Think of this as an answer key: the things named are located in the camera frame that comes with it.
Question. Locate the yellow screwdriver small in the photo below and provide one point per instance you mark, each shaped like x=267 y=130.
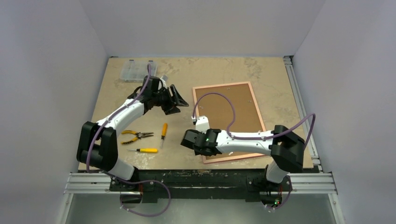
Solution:
x=163 y=134

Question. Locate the yellow screwdriver near front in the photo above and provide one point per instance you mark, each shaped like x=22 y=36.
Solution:
x=144 y=150

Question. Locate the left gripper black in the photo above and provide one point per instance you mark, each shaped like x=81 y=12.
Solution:
x=171 y=101

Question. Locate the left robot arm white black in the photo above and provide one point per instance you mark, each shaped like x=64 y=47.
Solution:
x=98 y=145

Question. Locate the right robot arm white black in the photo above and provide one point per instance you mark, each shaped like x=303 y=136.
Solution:
x=284 y=146

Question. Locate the pink photo frame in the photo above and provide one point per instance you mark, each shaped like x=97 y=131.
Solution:
x=219 y=112

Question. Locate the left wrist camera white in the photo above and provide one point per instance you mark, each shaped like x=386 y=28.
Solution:
x=164 y=80

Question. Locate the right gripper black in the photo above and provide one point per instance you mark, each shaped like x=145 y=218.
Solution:
x=188 y=139

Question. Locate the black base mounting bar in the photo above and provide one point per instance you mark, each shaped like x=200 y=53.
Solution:
x=250 y=185

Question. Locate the yellow handled pliers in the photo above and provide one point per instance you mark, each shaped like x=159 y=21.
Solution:
x=137 y=136

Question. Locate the clear plastic organizer box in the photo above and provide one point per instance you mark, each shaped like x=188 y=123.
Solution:
x=134 y=71

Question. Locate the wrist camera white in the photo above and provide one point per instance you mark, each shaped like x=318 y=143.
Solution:
x=164 y=80
x=201 y=123

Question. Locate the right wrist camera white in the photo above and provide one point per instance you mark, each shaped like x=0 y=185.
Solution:
x=201 y=123

